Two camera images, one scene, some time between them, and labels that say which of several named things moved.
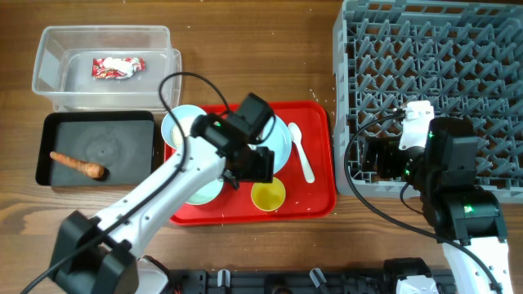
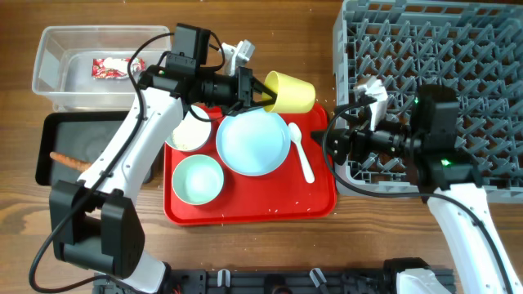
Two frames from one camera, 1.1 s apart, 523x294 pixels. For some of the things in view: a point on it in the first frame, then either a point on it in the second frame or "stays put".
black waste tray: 122,142 stays put
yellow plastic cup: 268,196 → 294,95
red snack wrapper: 117,68 stays put
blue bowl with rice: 185,114 stays put
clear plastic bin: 109,69 stays put
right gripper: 386,149 → 342,140
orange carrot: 92,170 stays put
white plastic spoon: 296,134 stays put
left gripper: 262,170 → 247,84
